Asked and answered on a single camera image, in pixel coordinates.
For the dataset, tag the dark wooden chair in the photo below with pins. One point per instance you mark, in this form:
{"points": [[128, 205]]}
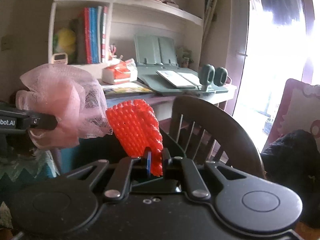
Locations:
{"points": [[202, 125]]}

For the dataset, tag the green book stand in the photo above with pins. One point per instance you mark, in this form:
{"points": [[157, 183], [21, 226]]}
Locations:
{"points": [[158, 53]]}

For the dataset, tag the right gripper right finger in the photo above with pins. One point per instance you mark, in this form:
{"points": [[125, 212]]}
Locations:
{"points": [[186, 173]]}

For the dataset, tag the pink study desk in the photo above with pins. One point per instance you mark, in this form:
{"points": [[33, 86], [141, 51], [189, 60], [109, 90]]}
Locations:
{"points": [[162, 104]]}

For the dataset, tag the open white notebook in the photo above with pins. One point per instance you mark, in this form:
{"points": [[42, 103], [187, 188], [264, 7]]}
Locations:
{"points": [[180, 79]]}

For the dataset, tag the row of upright books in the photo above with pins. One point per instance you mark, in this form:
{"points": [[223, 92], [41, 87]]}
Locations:
{"points": [[90, 29]]}

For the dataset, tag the white bookshelf hutch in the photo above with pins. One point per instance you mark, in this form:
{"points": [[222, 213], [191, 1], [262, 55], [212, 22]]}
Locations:
{"points": [[128, 18]]}

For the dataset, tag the green white zigzag quilt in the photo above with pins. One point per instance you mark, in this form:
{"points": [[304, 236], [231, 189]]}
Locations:
{"points": [[22, 172]]}

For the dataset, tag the yellow plush toy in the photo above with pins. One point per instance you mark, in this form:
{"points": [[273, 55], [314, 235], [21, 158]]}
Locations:
{"points": [[64, 41]]}

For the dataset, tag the pink digital timer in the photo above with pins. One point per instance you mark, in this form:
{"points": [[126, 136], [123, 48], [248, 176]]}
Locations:
{"points": [[59, 58]]}

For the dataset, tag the black plush on bed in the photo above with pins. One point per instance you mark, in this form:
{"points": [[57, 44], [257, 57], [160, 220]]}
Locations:
{"points": [[293, 161]]}

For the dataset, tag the red foam fruit net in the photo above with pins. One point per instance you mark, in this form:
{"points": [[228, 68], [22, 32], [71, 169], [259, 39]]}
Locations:
{"points": [[136, 127]]}

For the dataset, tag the tissue pack red white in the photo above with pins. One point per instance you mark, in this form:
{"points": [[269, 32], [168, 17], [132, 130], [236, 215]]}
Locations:
{"points": [[122, 72]]}

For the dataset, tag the dark green trash bin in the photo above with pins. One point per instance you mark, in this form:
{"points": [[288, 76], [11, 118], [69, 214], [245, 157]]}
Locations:
{"points": [[114, 151]]}

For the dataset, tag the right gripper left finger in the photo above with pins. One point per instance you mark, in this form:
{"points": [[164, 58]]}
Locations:
{"points": [[126, 170]]}

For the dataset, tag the pink mesh puff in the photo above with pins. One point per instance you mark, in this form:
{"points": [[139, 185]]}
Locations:
{"points": [[73, 96]]}

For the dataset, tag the colourful picture book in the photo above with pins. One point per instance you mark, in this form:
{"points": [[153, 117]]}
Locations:
{"points": [[126, 88]]}

